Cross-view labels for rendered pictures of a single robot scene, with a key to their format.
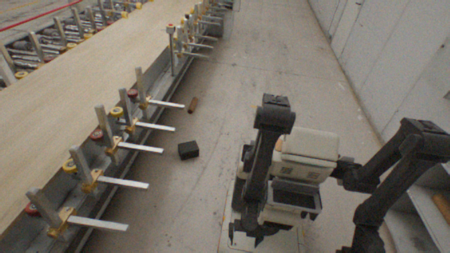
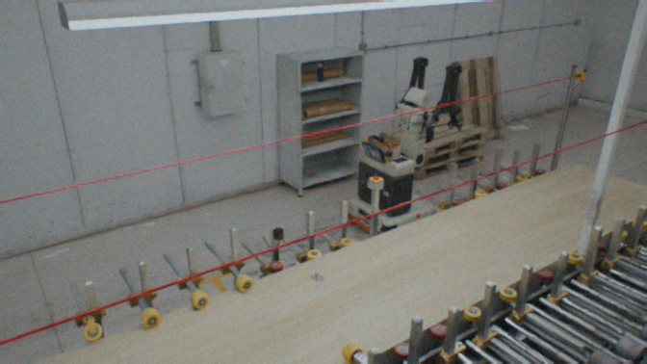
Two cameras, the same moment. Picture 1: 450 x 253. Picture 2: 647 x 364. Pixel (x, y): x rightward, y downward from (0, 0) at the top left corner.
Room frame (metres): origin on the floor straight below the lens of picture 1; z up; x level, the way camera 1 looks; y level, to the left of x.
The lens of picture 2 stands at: (4.35, 2.80, 2.52)
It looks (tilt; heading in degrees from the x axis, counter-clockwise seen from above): 24 degrees down; 233
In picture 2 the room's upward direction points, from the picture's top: straight up
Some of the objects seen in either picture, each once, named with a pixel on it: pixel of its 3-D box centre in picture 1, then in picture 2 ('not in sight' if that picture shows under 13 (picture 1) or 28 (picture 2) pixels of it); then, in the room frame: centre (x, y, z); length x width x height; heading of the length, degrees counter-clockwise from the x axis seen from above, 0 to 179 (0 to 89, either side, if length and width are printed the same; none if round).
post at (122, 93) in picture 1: (128, 117); (473, 188); (1.26, 0.70, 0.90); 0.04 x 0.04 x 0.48; 87
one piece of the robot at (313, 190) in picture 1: (290, 197); (420, 128); (0.71, -0.35, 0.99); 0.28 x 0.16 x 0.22; 87
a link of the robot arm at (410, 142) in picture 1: (393, 187); (421, 80); (0.52, -0.55, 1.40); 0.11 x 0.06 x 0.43; 88
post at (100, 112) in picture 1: (108, 136); (495, 175); (1.01, 0.71, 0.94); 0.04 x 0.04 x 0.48; 87
